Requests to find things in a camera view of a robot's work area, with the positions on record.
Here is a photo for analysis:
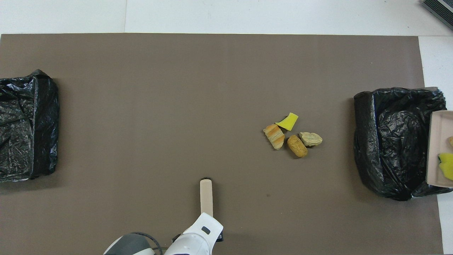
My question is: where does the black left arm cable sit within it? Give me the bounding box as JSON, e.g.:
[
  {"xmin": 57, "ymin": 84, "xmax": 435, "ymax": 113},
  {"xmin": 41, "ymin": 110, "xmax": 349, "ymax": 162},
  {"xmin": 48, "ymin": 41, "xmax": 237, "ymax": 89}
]
[{"xmin": 140, "ymin": 232, "xmax": 163, "ymax": 255}]

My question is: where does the black bag lined bin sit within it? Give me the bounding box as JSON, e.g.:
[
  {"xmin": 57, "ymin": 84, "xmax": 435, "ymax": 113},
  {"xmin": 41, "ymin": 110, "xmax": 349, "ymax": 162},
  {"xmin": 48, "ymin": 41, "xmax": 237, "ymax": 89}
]
[
  {"xmin": 354, "ymin": 87, "xmax": 453, "ymax": 201},
  {"xmin": 0, "ymin": 69, "xmax": 60, "ymax": 183}
]

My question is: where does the dark grey ribbed device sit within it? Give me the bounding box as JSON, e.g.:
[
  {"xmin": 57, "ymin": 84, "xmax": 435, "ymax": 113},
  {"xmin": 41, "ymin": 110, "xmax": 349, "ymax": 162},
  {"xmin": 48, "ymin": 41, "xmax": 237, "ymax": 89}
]
[{"xmin": 422, "ymin": 0, "xmax": 453, "ymax": 30}]

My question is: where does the brown bread roll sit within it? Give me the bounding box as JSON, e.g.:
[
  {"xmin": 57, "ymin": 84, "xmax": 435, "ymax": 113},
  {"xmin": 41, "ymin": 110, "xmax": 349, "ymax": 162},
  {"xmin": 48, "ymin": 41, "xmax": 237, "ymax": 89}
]
[{"xmin": 287, "ymin": 135, "xmax": 308, "ymax": 158}]

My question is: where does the brown table mat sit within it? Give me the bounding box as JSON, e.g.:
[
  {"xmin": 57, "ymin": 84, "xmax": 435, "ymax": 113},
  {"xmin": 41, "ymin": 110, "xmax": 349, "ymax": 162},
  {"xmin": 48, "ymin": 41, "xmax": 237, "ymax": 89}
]
[{"xmin": 0, "ymin": 33, "xmax": 444, "ymax": 255}]

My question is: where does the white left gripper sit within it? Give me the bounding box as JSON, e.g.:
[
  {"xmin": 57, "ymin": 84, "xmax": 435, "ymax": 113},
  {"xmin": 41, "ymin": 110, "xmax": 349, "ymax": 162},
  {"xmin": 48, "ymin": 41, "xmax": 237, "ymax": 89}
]
[{"xmin": 165, "ymin": 212, "xmax": 224, "ymax": 255}]

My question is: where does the striped orange bread piece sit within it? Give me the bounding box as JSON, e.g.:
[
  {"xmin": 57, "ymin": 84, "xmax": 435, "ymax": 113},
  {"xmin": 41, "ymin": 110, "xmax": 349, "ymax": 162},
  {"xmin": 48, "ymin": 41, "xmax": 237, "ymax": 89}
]
[{"xmin": 263, "ymin": 124, "xmax": 285, "ymax": 150}]

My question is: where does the beige hand brush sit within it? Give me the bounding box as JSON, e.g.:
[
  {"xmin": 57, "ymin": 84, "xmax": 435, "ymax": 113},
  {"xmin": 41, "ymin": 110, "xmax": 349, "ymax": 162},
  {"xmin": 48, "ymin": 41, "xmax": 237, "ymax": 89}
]
[{"xmin": 200, "ymin": 177, "xmax": 214, "ymax": 217}]

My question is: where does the beige plastic dustpan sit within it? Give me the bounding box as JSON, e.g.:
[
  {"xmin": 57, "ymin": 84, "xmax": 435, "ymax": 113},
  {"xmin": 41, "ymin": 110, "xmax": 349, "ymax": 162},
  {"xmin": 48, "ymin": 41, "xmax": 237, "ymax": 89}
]
[{"xmin": 426, "ymin": 110, "xmax": 453, "ymax": 188}]

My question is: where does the pale bread piece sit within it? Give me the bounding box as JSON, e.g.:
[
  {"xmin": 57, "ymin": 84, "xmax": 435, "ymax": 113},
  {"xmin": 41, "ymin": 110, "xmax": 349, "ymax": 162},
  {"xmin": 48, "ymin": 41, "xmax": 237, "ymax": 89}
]
[{"xmin": 299, "ymin": 132, "xmax": 323, "ymax": 147}]

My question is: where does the green and yellow sponge piece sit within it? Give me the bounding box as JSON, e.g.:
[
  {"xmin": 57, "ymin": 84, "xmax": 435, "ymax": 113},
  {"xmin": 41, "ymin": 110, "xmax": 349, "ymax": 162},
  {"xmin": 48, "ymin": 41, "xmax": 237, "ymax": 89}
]
[{"xmin": 438, "ymin": 152, "xmax": 453, "ymax": 180}]

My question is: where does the yellow sponge wedge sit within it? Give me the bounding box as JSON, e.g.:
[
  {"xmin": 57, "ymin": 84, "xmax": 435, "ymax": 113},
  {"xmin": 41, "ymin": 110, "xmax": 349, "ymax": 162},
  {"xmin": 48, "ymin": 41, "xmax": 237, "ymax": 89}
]
[{"xmin": 275, "ymin": 112, "xmax": 299, "ymax": 131}]

